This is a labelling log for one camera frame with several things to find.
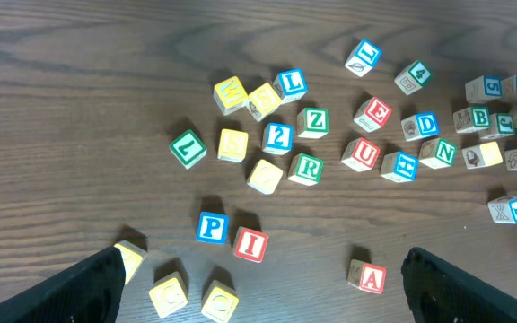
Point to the green Z block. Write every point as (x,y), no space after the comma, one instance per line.
(312,123)

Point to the blue T block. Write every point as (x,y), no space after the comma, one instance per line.
(503,210)

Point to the yellow block centre right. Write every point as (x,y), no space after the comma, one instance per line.
(482,155)

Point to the green R block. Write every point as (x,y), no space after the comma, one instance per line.
(305,169)

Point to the green B block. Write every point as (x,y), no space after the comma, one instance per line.
(471,119)

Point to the yellow W block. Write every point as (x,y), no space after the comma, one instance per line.
(230,95)

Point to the blue D block centre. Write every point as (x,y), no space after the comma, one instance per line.
(420,126)

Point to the blue l block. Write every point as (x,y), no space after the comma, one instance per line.
(364,57)
(290,85)

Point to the yellow S block upper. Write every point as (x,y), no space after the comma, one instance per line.
(263,101)

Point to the red E block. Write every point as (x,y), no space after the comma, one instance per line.
(372,115)

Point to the red U block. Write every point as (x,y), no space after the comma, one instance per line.
(360,155)

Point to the blue 2 block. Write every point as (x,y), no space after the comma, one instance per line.
(278,138)

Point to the yellow C block centre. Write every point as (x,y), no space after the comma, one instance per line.
(265,177)

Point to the yellow block far left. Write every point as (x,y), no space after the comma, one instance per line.
(132,256)

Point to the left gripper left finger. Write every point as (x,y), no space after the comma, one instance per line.
(89,291)

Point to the green J block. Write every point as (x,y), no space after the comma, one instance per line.
(502,125)

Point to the blue 5 block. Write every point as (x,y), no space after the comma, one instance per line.
(483,89)

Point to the red A block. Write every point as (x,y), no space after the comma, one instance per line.
(366,277)

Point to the yellow S block lower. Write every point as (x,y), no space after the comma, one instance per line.
(232,145)

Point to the yellow s block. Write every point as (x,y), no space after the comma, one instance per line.
(232,145)
(263,101)

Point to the blue P block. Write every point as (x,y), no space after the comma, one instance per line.
(212,228)

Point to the green N block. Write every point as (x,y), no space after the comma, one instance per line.
(437,153)

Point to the blue L block left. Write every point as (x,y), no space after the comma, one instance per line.
(290,85)

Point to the green L block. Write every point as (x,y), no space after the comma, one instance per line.
(188,149)

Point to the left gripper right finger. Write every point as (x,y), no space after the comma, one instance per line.
(438,291)

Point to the blue H block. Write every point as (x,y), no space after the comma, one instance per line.
(399,167)

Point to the yellow c block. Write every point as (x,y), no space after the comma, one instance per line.
(169,295)
(265,177)

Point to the green 4 block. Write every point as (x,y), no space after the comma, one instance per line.
(414,77)

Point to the yellow O block bottom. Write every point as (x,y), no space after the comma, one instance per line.
(219,302)

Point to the blue L block top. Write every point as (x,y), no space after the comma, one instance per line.
(364,57)

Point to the yellow C block bottom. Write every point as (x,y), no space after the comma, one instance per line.
(169,295)

